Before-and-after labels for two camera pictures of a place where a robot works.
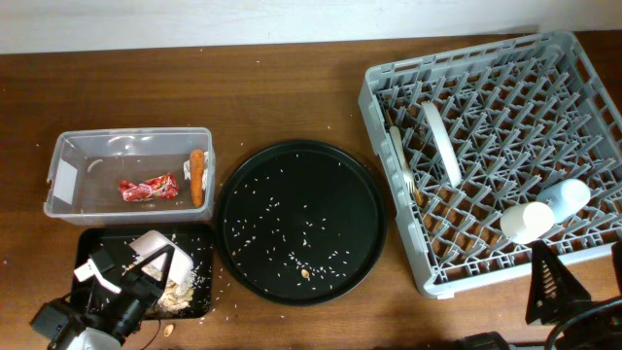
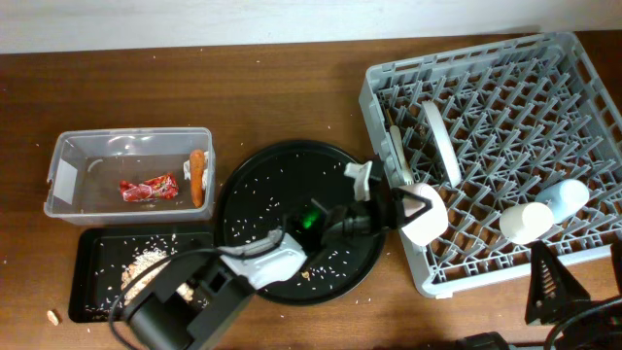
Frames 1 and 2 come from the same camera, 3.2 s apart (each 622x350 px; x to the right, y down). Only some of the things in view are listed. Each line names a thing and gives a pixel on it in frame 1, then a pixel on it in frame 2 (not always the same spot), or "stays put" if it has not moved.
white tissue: [188, 165] stays put
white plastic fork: [409, 179] stays put
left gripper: [135, 283] → [382, 204]
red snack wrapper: [161, 187] stays put
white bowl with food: [181, 268] → [429, 227]
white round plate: [450, 161] stays put
